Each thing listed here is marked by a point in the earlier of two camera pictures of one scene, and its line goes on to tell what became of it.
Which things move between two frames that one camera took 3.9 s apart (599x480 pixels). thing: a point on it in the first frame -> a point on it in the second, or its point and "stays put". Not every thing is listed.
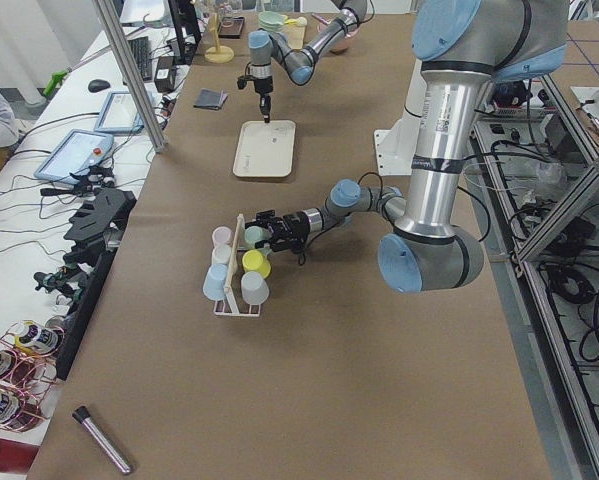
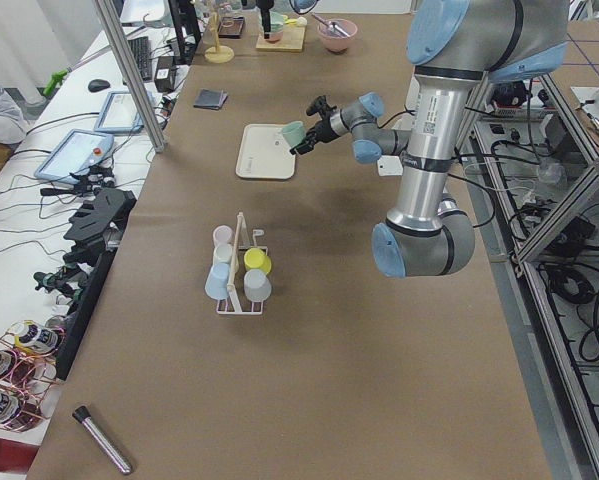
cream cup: x=221 y=254 stays put
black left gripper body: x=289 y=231 -> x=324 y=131
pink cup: x=221 y=235 stays put
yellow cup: x=254 y=261 stays put
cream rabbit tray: x=265 y=149 stays put
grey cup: x=254 y=288 stays put
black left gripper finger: x=268 y=220 -> x=302 y=148
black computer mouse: x=97 y=85 stays put
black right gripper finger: x=263 y=107 -> x=264 y=17
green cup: x=255 y=233 -> x=294 y=133
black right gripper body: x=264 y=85 -> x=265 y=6
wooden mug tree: x=217 y=53 stays put
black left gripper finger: x=278 y=245 -> x=311 y=137
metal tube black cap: x=82 y=415 stays put
